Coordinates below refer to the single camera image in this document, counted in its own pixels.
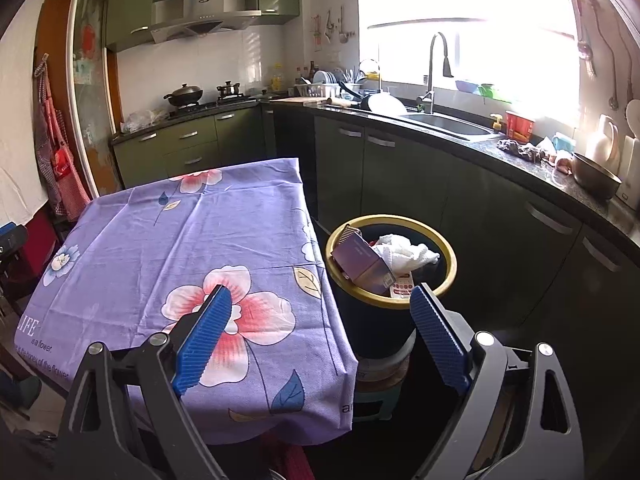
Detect white dish rack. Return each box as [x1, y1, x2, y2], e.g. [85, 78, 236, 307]
[295, 67, 346, 98]

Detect white jug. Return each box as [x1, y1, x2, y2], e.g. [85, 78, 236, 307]
[585, 114, 621, 171]

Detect white plate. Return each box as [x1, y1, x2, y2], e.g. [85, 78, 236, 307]
[367, 92, 408, 116]

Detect white hanging cloth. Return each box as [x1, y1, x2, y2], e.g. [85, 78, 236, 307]
[0, 0, 56, 226]

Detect metal bowl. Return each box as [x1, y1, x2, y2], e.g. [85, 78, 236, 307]
[570, 152, 623, 201]

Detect hanging kitchen utensils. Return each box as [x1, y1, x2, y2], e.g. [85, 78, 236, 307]
[325, 7, 358, 43]

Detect clear plastic bag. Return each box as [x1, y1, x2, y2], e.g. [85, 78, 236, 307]
[120, 109, 166, 133]

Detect red checked apron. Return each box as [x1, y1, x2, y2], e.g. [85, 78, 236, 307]
[32, 52, 93, 221]

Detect white paper towel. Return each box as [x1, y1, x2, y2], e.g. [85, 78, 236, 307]
[372, 234, 441, 273]

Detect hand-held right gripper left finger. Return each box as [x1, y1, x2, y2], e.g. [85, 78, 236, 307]
[55, 283, 234, 480]

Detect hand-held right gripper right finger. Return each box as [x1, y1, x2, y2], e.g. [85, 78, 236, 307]
[409, 281, 587, 480]

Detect teal shoe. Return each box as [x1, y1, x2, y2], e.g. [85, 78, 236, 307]
[0, 375, 43, 411]

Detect black kitchen countertop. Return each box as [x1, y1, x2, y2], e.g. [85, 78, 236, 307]
[110, 95, 640, 256]

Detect dark bin with yellow rim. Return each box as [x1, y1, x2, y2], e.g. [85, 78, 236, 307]
[325, 215, 458, 361]

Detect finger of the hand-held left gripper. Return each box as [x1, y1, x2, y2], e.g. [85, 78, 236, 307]
[0, 224, 29, 288]

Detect green plastic stool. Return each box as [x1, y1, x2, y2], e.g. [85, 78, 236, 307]
[354, 377, 407, 421]

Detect dark crumpled rag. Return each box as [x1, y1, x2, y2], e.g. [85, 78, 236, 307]
[496, 137, 547, 162]

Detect white red milk carton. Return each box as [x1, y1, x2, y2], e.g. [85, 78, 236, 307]
[387, 270, 418, 298]

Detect green upper cabinets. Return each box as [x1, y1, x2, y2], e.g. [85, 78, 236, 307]
[105, 0, 301, 53]

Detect white plastic bucket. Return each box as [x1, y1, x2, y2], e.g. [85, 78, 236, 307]
[356, 330, 417, 386]

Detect green lower cabinets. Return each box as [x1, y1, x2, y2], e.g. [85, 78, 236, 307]
[111, 105, 640, 331]

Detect sauce bottles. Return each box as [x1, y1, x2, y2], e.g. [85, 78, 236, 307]
[294, 61, 321, 86]

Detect steel kitchen faucet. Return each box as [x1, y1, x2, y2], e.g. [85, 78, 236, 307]
[416, 32, 453, 115]

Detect red wooden chair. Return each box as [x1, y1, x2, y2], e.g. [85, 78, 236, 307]
[20, 210, 66, 261]

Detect gas stove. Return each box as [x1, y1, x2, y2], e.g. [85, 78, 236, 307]
[167, 96, 261, 116]

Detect steel range hood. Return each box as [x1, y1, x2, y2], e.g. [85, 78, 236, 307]
[150, 0, 261, 43]

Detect white countertop appliance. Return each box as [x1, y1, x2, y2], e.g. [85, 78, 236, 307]
[617, 135, 640, 211]

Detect red stool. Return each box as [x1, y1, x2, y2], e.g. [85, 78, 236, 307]
[260, 435, 316, 480]

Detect hanging ladle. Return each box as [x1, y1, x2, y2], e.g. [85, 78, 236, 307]
[575, 0, 598, 78]

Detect black wok with lid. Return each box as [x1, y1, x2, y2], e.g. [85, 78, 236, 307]
[162, 84, 205, 108]

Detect sliding glass door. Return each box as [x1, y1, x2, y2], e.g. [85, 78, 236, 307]
[65, 0, 126, 198]

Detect kitchen window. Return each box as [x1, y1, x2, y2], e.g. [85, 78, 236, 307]
[357, 0, 586, 131]

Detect black pan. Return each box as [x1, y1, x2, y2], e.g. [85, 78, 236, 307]
[340, 80, 376, 111]

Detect steel kitchen sink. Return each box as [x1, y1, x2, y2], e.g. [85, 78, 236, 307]
[400, 112, 501, 141]

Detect purple cardboard box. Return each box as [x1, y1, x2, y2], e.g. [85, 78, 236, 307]
[331, 225, 396, 296]

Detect green cabinets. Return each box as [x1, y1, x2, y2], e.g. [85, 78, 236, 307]
[105, 0, 301, 53]
[111, 105, 640, 331]

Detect purple floral tablecloth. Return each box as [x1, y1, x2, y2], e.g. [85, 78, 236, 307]
[14, 157, 360, 446]

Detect red plastic container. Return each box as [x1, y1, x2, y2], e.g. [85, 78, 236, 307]
[505, 111, 536, 142]

